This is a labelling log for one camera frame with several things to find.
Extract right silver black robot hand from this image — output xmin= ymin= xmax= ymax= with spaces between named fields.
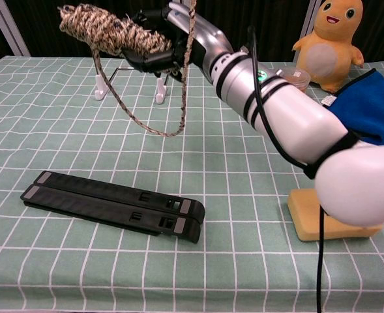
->
xmin=125 ymin=1 xmax=235 ymax=79

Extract beige braided rope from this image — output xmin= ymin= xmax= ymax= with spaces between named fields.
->
xmin=57 ymin=0 xmax=199 ymax=138

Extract clear lidded food container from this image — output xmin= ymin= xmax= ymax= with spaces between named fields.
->
xmin=278 ymin=67 xmax=311 ymax=92

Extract yellow plush toy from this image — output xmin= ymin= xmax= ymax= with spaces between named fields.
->
xmin=291 ymin=0 xmax=365 ymax=94

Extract blue cloth bag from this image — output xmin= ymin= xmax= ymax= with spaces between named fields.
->
xmin=321 ymin=67 xmax=384 ymax=146

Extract black folding stand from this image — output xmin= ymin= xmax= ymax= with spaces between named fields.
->
xmin=20 ymin=170 xmax=206 ymax=245

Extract yellow sponge square hole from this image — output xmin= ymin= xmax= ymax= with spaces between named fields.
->
xmin=288 ymin=188 xmax=384 ymax=243

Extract green checkered tablecloth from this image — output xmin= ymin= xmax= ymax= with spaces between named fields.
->
xmin=0 ymin=55 xmax=384 ymax=313

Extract metal wire stand white feet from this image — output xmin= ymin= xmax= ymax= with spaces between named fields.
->
xmin=92 ymin=63 xmax=171 ymax=104

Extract white metal frame post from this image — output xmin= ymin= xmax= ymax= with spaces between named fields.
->
xmin=0 ymin=0 xmax=31 ymax=56
xmin=301 ymin=0 xmax=323 ymax=43

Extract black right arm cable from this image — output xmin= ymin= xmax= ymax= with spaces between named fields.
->
xmin=247 ymin=25 xmax=327 ymax=313

